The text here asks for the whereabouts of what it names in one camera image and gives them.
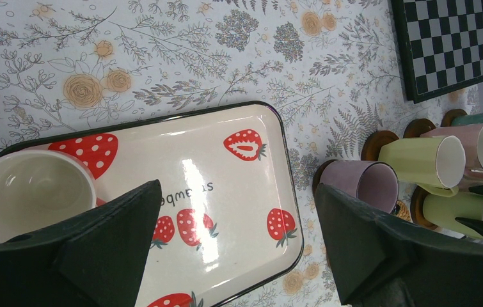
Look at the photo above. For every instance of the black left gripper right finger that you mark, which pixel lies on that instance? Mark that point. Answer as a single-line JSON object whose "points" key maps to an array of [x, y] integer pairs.
{"points": [[378, 259]]}

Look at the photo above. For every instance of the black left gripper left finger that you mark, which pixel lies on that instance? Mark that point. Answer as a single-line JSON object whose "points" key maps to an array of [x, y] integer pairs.
{"points": [[96, 258]]}

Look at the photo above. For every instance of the white cup pink front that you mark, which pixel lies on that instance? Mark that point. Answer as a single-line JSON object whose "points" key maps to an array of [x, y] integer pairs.
{"points": [[471, 137]]}

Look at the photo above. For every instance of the white cup yellow handle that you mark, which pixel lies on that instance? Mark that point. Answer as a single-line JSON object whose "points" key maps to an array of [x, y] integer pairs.
{"points": [[436, 164]]}

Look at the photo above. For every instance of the brown ridged wooden coaster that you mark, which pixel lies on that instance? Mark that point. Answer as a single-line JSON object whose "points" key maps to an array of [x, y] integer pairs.
{"points": [[416, 209]]}

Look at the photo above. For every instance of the purple cup dark handle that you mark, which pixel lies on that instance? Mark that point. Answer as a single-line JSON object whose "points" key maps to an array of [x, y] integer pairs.
{"points": [[373, 182]]}

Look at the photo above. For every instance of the cream tray with black rim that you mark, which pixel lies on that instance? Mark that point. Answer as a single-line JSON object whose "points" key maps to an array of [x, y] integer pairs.
{"points": [[228, 221]]}

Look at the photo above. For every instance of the black white chessboard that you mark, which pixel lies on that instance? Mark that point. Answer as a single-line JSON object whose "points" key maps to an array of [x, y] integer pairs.
{"points": [[440, 45]]}

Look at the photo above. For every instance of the woven rattan coaster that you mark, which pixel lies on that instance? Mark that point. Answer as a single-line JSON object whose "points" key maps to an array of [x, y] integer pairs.
{"points": [[402, 211]]}

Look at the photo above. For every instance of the white cup green body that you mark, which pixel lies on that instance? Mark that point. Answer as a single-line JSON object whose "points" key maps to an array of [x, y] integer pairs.
{"points": [[443, 211]]}

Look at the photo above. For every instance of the dark walnut coaster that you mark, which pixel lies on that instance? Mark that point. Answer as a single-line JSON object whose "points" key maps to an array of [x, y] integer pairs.
{"points": [[317, 176]]}

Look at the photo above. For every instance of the floral tablecloth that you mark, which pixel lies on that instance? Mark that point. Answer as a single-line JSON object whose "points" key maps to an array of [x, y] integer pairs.
{"points": [[330, 69]]}

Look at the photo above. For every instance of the white cup pink handle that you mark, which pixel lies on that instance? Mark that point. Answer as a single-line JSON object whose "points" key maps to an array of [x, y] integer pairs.
{"points": [[39, 188]]}

